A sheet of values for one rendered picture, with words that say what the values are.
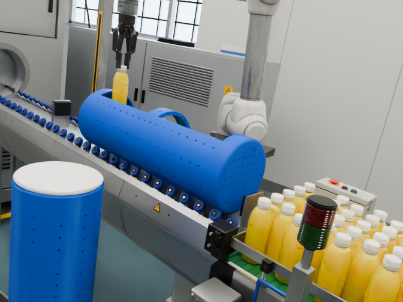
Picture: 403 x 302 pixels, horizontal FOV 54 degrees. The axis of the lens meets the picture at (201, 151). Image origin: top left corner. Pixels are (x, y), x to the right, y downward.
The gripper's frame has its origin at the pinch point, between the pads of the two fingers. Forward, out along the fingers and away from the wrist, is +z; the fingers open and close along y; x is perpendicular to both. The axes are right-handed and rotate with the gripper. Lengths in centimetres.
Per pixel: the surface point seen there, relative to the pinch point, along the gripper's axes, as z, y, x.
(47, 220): 44, 58, 48
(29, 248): 54, 62, 44
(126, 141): 29.5, 14.1, 26.3
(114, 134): 28.9, 14.1, 17.5
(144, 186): 46, 11, 37
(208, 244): 45, 25, 84
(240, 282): 52, 23, 97
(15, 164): 90, -5, -120
